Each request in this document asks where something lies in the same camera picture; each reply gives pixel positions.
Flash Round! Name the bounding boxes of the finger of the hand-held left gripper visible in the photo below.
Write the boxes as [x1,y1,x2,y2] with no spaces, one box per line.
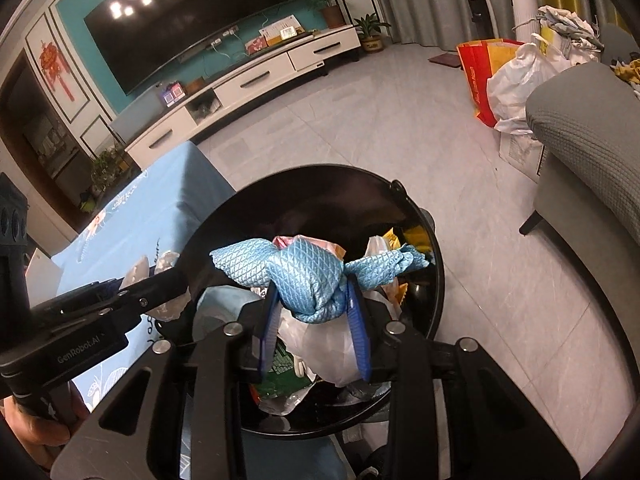
[30,266,190,333]

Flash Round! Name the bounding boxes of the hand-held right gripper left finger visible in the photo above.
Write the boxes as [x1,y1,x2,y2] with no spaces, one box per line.
[50,285,281,480]

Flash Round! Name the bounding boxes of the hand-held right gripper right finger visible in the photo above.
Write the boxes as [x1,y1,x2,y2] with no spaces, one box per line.
[345,280,581,480]

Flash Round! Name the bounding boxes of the clear plastic bag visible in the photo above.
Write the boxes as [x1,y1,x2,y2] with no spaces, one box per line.
[120,250,193,323]

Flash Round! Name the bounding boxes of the white plastic bag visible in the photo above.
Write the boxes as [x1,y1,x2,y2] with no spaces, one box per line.
[277,305,361,386]

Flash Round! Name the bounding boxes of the knotted blue textured cloth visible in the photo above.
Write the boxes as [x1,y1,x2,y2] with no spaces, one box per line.
[209,234,431,326]

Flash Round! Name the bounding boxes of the pink wrapper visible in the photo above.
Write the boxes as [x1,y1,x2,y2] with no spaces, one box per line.
[272,234,346,261]

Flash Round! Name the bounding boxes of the yellow snack packet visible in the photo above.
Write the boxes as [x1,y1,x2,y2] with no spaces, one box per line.
[382,225,432,306]

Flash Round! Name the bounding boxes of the black bucket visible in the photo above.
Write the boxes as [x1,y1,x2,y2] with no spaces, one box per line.
[170,162,446,441]

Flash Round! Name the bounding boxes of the person's left hand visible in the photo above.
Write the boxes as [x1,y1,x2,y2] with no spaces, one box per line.
[0,380,91,471]

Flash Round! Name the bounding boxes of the white box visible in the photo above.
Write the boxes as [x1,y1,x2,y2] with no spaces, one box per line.
[25,252,63,306]

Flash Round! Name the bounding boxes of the bushy plant on black stand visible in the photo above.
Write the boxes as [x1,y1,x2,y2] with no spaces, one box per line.
[90,145,136,196]

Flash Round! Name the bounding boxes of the translucent storage box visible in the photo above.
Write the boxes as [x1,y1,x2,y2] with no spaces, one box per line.
[110,94,173,146]

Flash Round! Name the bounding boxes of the small purple boxes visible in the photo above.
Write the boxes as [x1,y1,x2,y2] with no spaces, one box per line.
[159,85,187,107]

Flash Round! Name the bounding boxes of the red knot ornament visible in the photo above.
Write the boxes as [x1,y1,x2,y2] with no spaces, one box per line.
[39,42,76,101]

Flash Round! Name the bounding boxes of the white television cabinet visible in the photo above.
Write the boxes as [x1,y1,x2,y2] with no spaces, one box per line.
[124,25,362,168]

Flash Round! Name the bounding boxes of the red yellow bag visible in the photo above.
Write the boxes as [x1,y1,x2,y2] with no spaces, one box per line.
[456,39,538,128]

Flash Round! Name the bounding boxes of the large television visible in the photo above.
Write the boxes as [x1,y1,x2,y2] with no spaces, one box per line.
[82,0,308,96]

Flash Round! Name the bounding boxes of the large white sack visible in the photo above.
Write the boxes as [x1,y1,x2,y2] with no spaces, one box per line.
[487,42,571,136]

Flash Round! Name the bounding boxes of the small potted plant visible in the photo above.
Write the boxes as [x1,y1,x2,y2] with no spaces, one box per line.
[354,14,391,53]

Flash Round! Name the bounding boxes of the grey sofa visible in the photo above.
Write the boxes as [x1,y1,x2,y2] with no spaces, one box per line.
[520,22,640,351]

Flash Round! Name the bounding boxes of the tall potted plant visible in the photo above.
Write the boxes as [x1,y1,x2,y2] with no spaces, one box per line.
[305,0,348,28]

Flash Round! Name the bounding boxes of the grey curtains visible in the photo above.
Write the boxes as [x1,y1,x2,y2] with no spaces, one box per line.
[360,0,551,46]

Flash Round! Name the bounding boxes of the white paper roll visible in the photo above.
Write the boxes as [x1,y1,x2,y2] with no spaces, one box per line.
[507,0,543,43]

